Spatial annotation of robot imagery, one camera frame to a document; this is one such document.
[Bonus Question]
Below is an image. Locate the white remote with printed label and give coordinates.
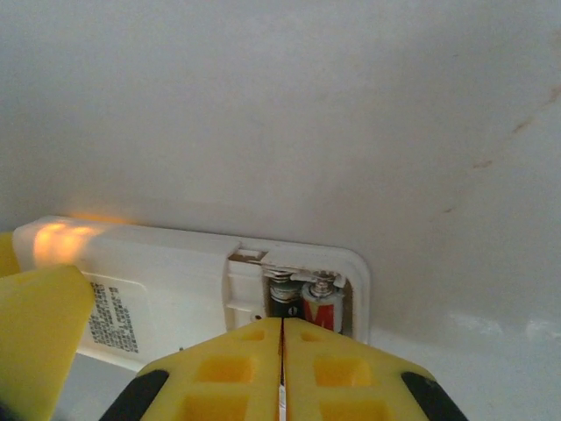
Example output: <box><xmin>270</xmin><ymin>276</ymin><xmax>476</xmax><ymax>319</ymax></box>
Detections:
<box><xmin>11</xmin><ymin>213</ymin><xmax>372</xmax><ymax>374</ymax></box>

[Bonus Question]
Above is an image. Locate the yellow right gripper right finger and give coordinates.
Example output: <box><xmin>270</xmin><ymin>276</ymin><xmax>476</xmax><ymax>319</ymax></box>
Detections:
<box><xmin>282</xmin><ymin>316</ymin><xmax>470</xmax><ymax>421</ymax></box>

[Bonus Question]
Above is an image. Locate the black AAA battery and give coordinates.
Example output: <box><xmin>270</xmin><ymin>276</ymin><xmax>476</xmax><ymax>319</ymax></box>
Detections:
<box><xmin>267</xmin><ymin>280</ymin><xmax>303</xmax><ymax>320</ymax></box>

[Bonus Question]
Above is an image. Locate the red and white AAA battery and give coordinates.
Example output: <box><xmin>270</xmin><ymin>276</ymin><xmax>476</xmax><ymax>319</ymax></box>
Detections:
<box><xmin>300</xmin><ymin>280</ymin><xmax>345</xmax><ymax>337</ymax></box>

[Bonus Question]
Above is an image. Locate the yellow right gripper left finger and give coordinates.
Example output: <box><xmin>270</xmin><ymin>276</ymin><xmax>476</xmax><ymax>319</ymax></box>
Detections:
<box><xmin>99</xmin><ymin>316</ymin><xmax>282</xmax><ymax>421</ymax></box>

